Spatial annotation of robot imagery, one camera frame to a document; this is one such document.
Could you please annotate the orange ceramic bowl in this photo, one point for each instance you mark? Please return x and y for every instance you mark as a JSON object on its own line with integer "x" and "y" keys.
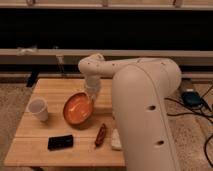
{"x": 78, "y": 108}

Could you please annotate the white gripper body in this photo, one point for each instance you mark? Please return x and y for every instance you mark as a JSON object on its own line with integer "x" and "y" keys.
{"x": 92, "y": 85}

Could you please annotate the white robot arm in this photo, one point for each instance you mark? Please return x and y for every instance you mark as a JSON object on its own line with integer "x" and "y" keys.
{"x": 139, "y": 87}

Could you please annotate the black rectangular box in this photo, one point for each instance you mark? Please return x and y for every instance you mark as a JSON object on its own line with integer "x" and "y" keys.
{"x": 60, "y": 142}

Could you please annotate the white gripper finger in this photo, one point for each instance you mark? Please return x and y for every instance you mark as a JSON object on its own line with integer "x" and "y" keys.
{"x": 89, "y": 96}

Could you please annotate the red brown snack bar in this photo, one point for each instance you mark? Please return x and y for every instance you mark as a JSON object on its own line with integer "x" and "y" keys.
{"x": 101, "y": 135}

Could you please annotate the blue power adapter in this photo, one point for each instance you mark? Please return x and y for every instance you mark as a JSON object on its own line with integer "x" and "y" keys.
{"x": 191, "y": 99}

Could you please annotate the wooden table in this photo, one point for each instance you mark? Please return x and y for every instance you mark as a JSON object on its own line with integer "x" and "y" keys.
{"x": 29, "y": 146}

